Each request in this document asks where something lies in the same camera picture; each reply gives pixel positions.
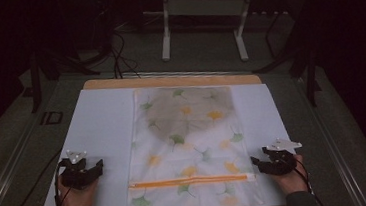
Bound right hand-held gripper cable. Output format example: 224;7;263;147
289;153;329;206

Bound black stand leg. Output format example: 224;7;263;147
25;51;45;114

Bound long black floor cable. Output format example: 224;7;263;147
0;149;68;206

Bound hand-held gripper cable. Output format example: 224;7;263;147
289;153;329;206
50;158;78;206

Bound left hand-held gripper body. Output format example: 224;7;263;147
57;147;95;192

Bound black floor bracket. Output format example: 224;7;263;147
38;110;64;127

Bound metal floor rail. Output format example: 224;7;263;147
0;111;52;206
293;72;366;206

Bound person's right hand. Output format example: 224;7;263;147
269;153;311;197

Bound tangled black cables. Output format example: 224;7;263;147
107;30;143;82

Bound leaf print mesh laundry bag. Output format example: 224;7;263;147
115;78;265;206

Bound black tripod stand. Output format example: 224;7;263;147
248;4;326;112

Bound white board sheet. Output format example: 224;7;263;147
28;71;302;206

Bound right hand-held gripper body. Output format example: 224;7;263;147
262;136;306;177

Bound white metal stand frame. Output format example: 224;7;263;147
156;0;263;70

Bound left hand-held gripper cable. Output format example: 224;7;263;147
50;158;78;206

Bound person's left hand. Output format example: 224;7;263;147
56;172;102;206

